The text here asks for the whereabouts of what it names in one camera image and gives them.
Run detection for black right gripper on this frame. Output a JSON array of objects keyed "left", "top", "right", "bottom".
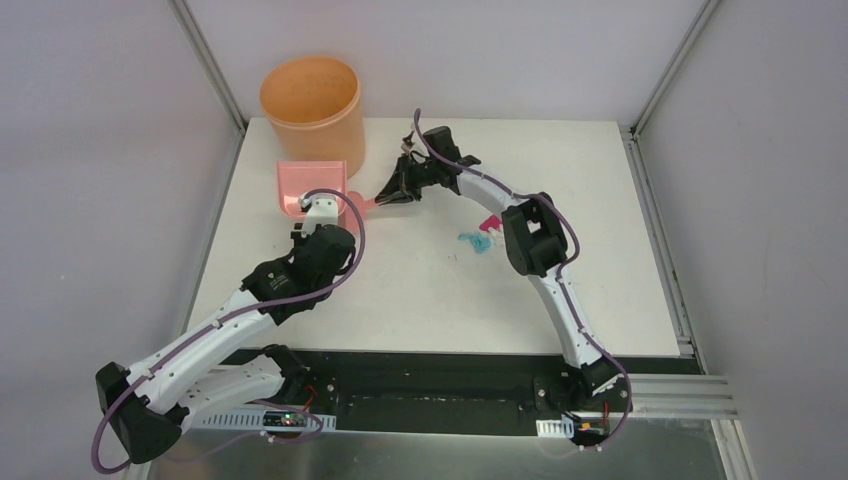
[{"left": 377, "top": 153, "right": 441, "bottom": 205}]

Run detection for pink plastic dustpan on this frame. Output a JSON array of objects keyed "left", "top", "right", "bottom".
[{"left": 276, "top": 160, "right": 347, "bottom": 221}]

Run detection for pink hand brush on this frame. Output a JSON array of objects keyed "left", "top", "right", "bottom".
[{"left": 340, "top": 190, "right": 397, "bottom": 229}]

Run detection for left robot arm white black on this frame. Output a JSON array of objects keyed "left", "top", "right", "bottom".
[{"left": 90, "top": 225, "right": 365, "bottom": 474}]

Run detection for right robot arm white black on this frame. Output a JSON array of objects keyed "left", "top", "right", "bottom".
[{"left": 376, "top": 126, "right": 624, "bottom": 410}]

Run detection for light blue paper scrap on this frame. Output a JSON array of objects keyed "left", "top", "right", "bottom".
[{"left": 457, "top": 231, "right": 494, "bottom": 254}]

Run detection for magenta paper scrap top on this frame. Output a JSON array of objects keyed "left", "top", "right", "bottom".
[{"left": 479, "top": 215, "right": 504, "bottom": 239}]

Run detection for orange plastic bin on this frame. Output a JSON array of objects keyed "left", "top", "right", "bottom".
[{"left": 259, "top": 55, "right": 366, "bottom": 178}]

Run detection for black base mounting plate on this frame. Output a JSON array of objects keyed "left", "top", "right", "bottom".
[{"left": 241, "top": 349, "right": 634, "bottom": 437}]

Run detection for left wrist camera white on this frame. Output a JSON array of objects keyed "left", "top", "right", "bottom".
[{"left": 294, "top": 193, "right": 340, "bottom": 238}]

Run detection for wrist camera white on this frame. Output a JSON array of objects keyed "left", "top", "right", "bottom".
[
  {"left": 294, "top": 193, "right": 340, "bottom": 238},
  {"left": 401, "top": 131, "right": 416, "bottom": 155}
]

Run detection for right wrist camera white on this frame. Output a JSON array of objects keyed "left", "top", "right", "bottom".
[{"left": 401, "top": 131, "right": 416, "bottom": 155}]

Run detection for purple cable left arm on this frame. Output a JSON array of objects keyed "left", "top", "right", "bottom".
[{"left": 90, "top": 188, "right": 367, "bottom": 476}]

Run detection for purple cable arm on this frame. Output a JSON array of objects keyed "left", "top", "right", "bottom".
[
  {"left": 412, "top": 107, "right": 634, "bottom": 452},
  {"left": 90, "top": 188, "right": 367, "bottom": 476}
]

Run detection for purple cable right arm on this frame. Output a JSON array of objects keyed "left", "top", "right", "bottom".
[{"left": 412, "top": 107, "right": 634, "bottom": 452}]

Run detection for left white slotted cable duct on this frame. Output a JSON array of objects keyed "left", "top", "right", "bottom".
[{"left": 191, "top": 408, "right": 337, "bottom": 433}]

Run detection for white slotted cable duct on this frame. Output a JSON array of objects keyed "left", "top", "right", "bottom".
[
  {"left": 535, "top": 418, "right": 575, "bottom": 439},
  {"left": 191, "top": 408, "right": 337, "bottom": 433}
]

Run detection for right white slotted cable duct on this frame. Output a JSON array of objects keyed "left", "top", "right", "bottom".
[{"left": 535, "top": 418, "right": 575, "bottom": 439}]

